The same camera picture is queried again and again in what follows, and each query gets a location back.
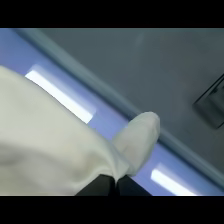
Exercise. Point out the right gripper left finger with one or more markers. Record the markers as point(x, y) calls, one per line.
point(98, 187)

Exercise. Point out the white garment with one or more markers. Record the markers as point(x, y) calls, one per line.
point(43, 140)

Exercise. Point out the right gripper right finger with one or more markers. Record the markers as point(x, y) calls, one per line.
point(130, 187)

